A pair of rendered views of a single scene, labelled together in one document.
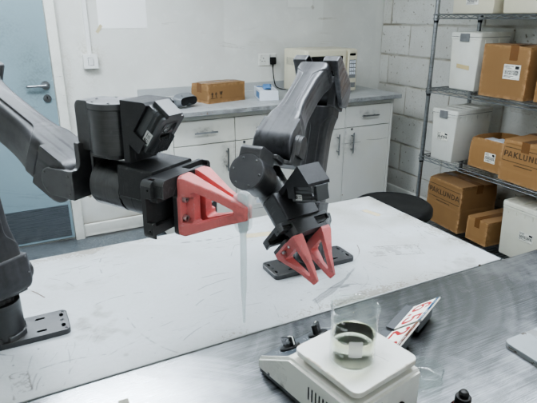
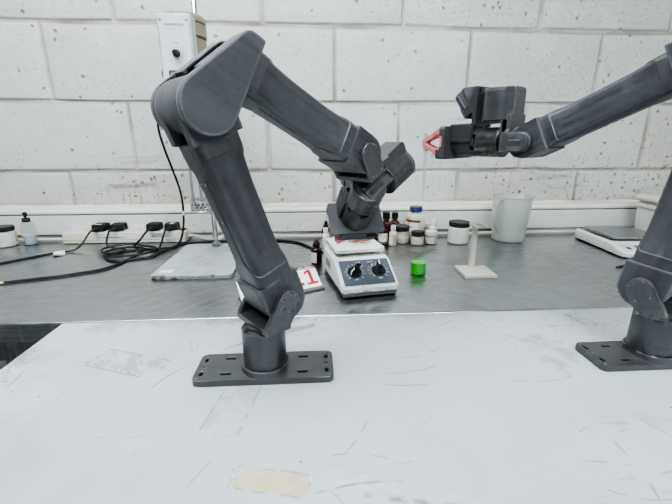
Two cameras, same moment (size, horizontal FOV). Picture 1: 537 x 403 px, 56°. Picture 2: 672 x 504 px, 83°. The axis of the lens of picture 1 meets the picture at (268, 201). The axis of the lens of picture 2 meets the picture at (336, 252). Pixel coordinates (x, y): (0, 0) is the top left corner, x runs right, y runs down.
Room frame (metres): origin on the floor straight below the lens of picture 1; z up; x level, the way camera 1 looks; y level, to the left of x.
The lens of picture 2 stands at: (1.42, 0.21, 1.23)
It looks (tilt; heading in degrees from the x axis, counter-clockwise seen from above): 17 degrees down; 204
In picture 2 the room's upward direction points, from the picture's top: straight up
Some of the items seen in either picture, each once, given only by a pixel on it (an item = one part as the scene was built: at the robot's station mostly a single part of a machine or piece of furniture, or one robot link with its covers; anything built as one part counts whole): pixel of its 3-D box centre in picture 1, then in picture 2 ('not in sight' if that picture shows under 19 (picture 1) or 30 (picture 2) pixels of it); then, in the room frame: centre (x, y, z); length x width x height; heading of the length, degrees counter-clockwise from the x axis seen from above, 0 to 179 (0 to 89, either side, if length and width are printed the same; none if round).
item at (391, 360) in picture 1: (355, 354); (354, 244); (0.58, -0.12, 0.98); 0.12 x 0.12 x 0.01; 37
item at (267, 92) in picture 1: (265, 90); not in sight; (3.43, 0.02, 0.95); 0.24 x 0.13 x 0.09; 10
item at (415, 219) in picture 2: not in sight; (415, 223); (0.15, -0.06, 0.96); 0.06 x 0.06 x 0.11
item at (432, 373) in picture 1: (424, 373); not in sight; (0.63, -0.23, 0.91); 0.06 x 0.06 x 0.02
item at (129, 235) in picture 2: not in sight; (127, 234); (0.57, -0.94, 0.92); 0.40 x 0.06 x 0.04; 117
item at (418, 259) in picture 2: not in sight; (418, 262); (0.49, 0.03, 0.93); 0.04 x 0.04 x 0.06
